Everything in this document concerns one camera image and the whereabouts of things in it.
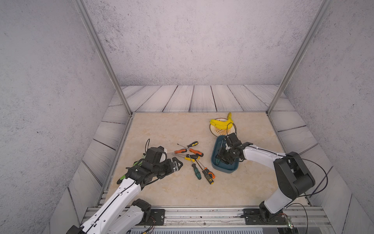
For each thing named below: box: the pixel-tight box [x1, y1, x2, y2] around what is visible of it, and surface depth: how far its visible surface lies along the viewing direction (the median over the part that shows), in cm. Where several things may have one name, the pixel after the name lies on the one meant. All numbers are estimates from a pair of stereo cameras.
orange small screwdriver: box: [166, 148, 188, 155], surface depth 98 cm
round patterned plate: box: [209, 117, 237, 137], surface depth 110 cm
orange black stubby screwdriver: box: [204, 167, 216, 179], surface depth 88 cm
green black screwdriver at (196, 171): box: [191, 163, 202, 180], surface depth 88 cm
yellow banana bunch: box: [209, 112, 234, 130], surface depth 112 cm
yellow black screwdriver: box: [184, 154, 201, 166], surface depth 95 cm
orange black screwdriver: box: [188, 148, 205, 157], surface depth 98 cm
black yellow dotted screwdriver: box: [194, 158, 215, 185], surface depth 86 cm
